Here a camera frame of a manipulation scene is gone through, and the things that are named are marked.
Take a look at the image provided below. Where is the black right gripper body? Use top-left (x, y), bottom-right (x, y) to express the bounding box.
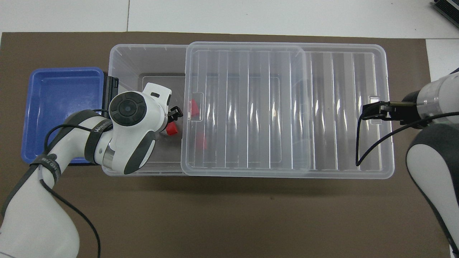
top-left (385, 90), bottom-right (428, 125)

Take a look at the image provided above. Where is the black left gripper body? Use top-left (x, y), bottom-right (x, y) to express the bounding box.
top-left (166, 106), bottom-right (184, 124)

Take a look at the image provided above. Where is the clear ribbed plastic lid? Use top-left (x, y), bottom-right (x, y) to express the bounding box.
top-left (180, 41), bottom-right (395, 180)

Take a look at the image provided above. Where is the clear plastic storage box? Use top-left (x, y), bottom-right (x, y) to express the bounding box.
top-left (101, 44), bottom-right (312, 177)

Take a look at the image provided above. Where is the blue plastic tray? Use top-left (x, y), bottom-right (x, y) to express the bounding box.
top-left (20, 67), bottom-right (105, 164)

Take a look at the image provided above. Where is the black ribbed device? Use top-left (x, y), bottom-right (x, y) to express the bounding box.
top-left (432, 0), bottom-right (459, 24)

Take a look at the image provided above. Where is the brown table mat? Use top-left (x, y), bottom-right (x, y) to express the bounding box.
top-left (0, 32), bottom-right (451, 258)

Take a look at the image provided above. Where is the black box latch handle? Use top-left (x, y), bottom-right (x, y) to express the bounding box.
top-left (103, 73), bottom-right (120, 119)

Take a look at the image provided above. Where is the black printed cable strap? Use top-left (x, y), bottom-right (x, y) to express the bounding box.
top-left (30, 153), bottom-right (58, 187)
top-left (85, 120), bottom-right (112, 163)

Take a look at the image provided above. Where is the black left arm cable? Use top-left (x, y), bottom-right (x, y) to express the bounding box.
top-left (39, 109), bottom-right (110, 258)

